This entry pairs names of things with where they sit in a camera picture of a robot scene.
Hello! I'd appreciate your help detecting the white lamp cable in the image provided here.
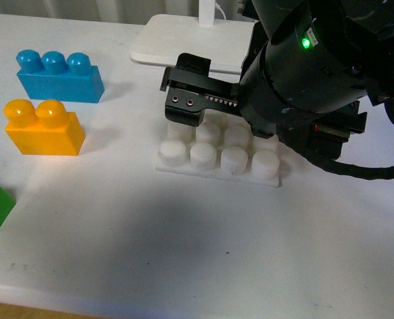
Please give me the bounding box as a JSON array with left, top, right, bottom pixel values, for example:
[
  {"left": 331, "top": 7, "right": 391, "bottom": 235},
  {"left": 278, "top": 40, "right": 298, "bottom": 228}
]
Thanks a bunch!
[{"left": 215, "top": 0, "right": 228, "bottom": 20}]

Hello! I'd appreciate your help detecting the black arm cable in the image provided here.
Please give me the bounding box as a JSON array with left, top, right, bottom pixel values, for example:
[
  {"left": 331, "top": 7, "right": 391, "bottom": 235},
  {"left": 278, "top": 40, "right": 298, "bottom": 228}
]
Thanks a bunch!
[{"left": 311, "top": 98, "right": 394, "bottom": 181}]

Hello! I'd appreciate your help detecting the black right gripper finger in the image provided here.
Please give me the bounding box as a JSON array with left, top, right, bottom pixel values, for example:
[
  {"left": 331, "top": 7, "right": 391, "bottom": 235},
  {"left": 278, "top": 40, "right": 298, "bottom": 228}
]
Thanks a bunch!
[
  {"left": 160, "top": 53, "right": 239, "bottom": 97},
  {"left": 165, "top": 88, "right": 241, "bottom": 127}
]

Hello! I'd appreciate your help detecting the blue three-stud block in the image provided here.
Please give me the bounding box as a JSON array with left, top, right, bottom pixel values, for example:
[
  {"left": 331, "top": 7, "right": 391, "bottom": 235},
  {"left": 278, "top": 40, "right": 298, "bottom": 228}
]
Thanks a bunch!
[{"left": 16, "top": 49, "right": 105, "bottom": 103}]

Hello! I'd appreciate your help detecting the yellow two-stud block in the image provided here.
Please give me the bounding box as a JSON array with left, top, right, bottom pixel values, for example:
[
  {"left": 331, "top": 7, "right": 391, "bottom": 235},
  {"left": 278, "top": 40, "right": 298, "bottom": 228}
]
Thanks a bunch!
[{"left": 3, "top": 99, "right": 86, "bottom": 156}]

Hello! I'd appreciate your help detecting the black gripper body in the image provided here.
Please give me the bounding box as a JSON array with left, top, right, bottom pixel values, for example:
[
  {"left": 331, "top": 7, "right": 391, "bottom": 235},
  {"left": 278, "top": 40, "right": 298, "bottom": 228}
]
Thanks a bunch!
[{"left": 249, "top": 99, "right": 368, "bottom": 166}]

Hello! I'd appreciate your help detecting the white desk lamp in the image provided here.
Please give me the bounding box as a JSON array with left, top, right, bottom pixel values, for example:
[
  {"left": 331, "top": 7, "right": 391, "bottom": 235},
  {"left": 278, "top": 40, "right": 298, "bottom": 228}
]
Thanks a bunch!
[{"left": 130, "top": 1, "right": 254, "bottom": 74}]

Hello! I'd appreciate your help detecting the grey pleated curtain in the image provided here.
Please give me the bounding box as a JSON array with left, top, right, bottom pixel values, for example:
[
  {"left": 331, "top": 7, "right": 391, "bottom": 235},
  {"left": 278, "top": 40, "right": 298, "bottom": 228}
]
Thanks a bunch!
[{"left": 0, "top": 0, "right": 201, "bottom": 24}]

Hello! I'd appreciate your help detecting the white studded base plate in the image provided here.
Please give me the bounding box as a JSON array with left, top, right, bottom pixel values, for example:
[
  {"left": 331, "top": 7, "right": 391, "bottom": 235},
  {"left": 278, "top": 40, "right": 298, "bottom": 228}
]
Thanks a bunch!
[{"left": 155, "top": 110, "right": 280, "bottom": 187}]

